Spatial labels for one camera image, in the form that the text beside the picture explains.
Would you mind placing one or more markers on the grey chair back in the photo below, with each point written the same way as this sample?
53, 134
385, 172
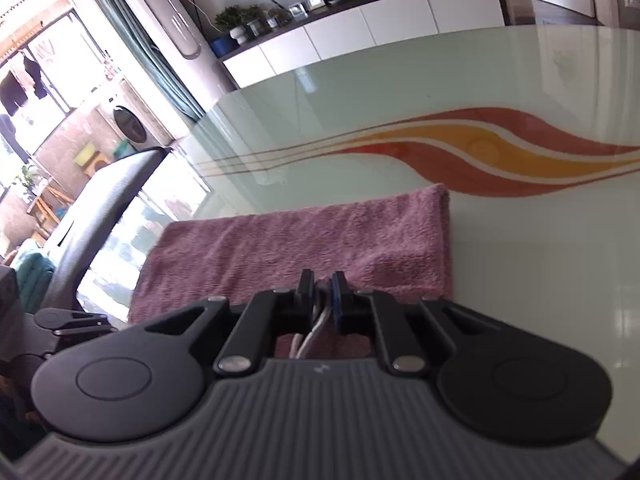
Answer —
88, 223

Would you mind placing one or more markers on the white standing air conditioner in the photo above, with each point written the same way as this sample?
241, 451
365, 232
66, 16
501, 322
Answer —
186, 50

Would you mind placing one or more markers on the white low cabinet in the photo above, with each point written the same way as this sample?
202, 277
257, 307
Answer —
356, 26

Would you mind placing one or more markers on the potted plant white pot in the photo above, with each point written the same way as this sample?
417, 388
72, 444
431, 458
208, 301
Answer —
232, 20

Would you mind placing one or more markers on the pink terry towel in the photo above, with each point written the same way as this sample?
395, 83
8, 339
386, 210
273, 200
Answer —
397, 244

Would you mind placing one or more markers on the wooden stool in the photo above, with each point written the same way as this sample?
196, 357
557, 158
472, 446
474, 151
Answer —
48, 205

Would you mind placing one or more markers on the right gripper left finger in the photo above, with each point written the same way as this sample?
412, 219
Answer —
269, 315

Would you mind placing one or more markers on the green curtain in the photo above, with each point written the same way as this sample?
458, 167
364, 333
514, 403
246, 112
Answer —
142, 47

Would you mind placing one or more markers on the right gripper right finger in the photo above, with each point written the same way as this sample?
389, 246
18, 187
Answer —
377, 316

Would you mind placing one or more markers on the washing machine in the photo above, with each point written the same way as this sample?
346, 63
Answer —
131, 118

